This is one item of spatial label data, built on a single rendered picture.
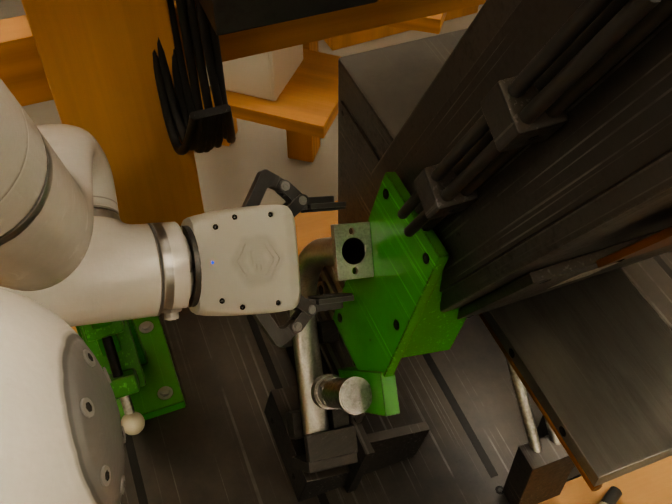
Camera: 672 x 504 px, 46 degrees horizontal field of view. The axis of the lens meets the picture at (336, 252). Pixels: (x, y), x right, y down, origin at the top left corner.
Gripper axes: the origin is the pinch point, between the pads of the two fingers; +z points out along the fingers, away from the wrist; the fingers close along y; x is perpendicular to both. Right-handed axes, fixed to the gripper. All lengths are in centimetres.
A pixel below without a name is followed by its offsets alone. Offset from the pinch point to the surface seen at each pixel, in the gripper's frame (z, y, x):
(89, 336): -21.4, -7.5, 21.9
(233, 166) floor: 51, 27, 181
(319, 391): -0.7, -14.8, 5.6
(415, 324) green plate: 3.7, -7.2, -8.0
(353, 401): 0.4, -15.1, -0.2
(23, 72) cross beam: -25.3, 23.5, 26.8
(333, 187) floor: 78, 16, 160
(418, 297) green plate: 2.8, -4.5, -10.4
